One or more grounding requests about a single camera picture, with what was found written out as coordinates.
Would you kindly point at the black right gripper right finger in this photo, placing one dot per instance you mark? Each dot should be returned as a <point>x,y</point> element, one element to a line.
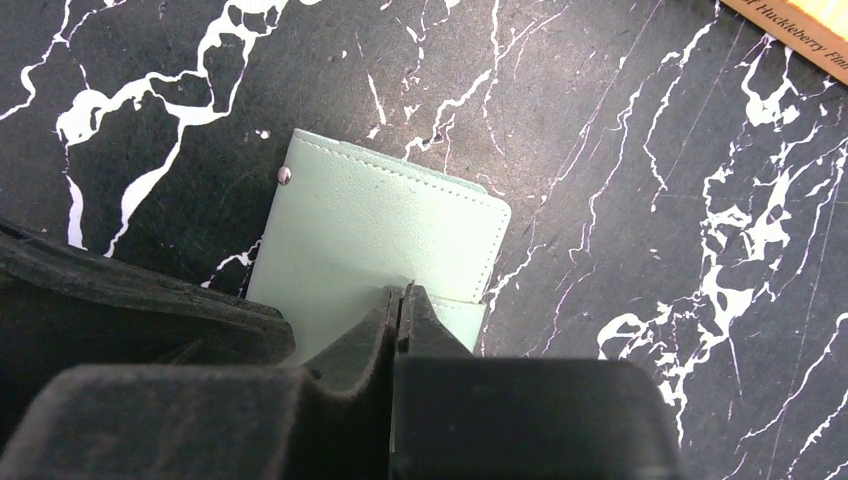
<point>459,416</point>

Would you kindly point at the orange Huckleberry Finn book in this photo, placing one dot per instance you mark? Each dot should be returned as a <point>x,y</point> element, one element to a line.
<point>815,29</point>

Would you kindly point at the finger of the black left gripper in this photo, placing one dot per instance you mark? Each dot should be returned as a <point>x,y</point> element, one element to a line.
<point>62,307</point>

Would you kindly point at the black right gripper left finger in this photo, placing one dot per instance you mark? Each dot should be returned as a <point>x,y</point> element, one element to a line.
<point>205,422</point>

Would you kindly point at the mint green card holder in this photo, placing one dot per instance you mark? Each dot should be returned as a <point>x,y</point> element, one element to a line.
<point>351,221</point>

